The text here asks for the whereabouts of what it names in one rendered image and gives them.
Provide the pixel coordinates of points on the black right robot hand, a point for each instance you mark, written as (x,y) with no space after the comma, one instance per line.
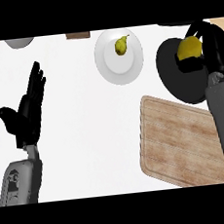
(213,46)

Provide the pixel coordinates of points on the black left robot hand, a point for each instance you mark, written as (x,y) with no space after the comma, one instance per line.
(29,113)

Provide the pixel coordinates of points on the yellow lemon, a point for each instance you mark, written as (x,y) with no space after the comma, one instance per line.
(188,47)

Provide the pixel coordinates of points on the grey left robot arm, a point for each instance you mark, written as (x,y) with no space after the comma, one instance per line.
(21,182)

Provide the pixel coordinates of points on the black pan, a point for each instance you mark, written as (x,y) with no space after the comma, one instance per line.
(185,80)

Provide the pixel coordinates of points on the wooden cutting board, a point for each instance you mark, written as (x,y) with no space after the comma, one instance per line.
(179,142)

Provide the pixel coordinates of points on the grey bowl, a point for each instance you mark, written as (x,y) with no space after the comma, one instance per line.
(19,42)

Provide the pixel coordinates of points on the brown wooden block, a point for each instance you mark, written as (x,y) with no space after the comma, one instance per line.
(78,35)

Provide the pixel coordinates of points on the yellow-green pear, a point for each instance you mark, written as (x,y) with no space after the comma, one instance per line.
(120,46)

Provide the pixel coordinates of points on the white plate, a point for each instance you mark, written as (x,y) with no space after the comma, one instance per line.
(120,67)

